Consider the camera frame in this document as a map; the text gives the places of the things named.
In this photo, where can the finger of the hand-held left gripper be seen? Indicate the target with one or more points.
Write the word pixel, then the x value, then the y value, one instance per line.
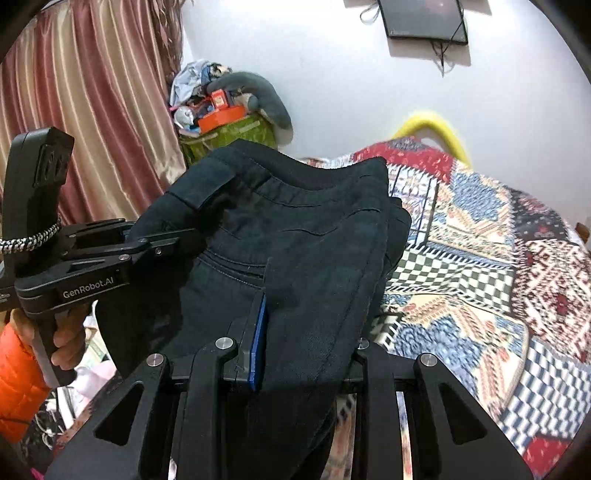
pixel 152 249
pixel 106 230

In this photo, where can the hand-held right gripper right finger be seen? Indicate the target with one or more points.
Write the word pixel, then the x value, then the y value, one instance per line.
pixel 378 374

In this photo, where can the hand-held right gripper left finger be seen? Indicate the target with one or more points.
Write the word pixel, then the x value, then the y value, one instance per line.
pixel 257 346

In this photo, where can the black pants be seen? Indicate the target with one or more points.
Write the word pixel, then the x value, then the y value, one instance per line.
pixel 295 258

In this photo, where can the person's left forearm orange sleeve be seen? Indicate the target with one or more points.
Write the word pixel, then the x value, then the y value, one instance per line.
pixel 21 383

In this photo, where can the person's left hand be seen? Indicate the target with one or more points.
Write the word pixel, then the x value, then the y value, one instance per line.
pixel 69 341

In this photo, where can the pink white plastic bag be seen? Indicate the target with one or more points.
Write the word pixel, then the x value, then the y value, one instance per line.
pixel 94 371

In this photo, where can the pink striped curtain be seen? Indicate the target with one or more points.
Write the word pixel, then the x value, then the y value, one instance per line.
pixel 92 115

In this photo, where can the green patterned bag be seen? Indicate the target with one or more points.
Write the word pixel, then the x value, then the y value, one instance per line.
pixel 231 136

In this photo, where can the patchwork printed blanket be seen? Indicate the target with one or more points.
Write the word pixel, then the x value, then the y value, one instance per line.
pixel 485 277

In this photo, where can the orange box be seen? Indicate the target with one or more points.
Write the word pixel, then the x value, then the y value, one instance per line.
pixel 219 117

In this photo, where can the small red box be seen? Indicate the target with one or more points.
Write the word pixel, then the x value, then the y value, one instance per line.
pixel 219 100

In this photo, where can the pile of mixed clothes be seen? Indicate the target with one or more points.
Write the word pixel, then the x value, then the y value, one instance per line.
pixel 189 87

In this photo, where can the grey plush pillow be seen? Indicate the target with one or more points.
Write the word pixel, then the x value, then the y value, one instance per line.
pixel 268 99

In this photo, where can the yellow curved tube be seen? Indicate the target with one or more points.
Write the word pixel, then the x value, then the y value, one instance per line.
pixel 438 122

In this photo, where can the black wall screen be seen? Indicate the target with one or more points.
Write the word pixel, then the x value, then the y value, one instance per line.
pixel 425 18

